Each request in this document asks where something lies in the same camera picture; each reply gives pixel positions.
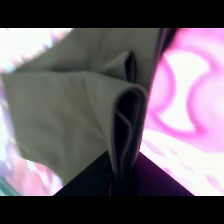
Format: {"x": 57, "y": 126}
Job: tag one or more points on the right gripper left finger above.
{"x": 89, "y": 181}

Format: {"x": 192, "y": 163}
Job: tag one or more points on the beige garment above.
{"x": 63, "y": 110}

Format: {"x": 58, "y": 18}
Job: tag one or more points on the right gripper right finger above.
{"x": 156, "y": 180}

